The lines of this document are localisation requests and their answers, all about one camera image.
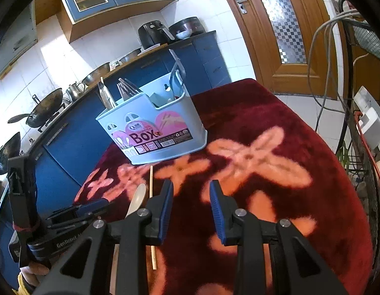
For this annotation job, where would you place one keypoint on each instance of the small steel bowl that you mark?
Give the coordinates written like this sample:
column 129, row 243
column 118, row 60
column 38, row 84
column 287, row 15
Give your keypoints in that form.
column 130, row 56

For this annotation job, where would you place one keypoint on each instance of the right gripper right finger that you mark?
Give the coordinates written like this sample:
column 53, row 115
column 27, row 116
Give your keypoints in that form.
column 296, row 268

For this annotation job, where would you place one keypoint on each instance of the white chopstick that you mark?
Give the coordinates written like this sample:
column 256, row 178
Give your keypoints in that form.
column 177, row 75

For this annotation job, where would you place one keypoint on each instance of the black air fryer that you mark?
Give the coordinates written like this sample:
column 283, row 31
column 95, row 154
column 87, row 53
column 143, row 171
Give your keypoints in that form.
column 153, row 33

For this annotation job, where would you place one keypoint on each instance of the range hood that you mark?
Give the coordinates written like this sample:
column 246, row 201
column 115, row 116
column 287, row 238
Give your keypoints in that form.
column 19, row 38

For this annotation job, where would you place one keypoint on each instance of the wooden door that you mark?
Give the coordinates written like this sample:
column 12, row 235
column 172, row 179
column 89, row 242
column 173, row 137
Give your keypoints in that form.
column 285, row 56

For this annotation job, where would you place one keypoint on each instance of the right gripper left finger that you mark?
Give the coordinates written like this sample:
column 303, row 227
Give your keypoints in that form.
column 86, row 267

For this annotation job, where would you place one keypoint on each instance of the steel pitcher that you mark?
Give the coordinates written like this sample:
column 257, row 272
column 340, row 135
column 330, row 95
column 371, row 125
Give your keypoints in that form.
column 75, row 91

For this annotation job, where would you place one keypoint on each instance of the steel colander bowl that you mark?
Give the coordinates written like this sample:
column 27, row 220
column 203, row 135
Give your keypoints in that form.
column 96, row 74

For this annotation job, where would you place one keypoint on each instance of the black wok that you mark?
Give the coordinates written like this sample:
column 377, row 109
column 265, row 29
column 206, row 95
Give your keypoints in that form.
column 43, row 111

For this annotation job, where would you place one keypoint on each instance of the white small bowl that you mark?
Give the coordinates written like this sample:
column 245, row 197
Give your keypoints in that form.
column 184, row 34

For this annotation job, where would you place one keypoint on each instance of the yellow sleeve forearm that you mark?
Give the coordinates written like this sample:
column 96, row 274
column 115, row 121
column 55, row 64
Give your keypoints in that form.
column 24, row 288

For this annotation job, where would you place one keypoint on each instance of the red floral plush tablecloth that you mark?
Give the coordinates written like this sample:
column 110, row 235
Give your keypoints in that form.
column 272, row 163

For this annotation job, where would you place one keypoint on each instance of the beige plastic spoon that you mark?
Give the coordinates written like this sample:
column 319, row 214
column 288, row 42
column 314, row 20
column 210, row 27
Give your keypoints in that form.
column 138, row 199

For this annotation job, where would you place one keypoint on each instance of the light blue chopsticks box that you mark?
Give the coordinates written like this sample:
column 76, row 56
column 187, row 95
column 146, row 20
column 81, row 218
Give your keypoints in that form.
column 152, row 126

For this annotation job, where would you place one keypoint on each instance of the steel fork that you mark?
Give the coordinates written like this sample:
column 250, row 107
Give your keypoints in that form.
column 125, row 91
column 129, row 84

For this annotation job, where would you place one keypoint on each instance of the blue upper wall cabinets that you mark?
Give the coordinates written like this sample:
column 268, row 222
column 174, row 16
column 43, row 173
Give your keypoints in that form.
column 77, row 18

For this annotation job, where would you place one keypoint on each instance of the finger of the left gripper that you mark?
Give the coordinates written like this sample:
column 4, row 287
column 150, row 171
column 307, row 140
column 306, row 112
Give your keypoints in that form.
column 76, row 213

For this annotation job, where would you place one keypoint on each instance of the blue lower kitchen cabinets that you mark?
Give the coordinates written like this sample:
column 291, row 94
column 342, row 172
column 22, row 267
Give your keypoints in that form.
column 102, row 158

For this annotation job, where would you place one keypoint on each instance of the person's left hand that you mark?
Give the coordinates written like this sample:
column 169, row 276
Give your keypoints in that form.
column 31, row 273

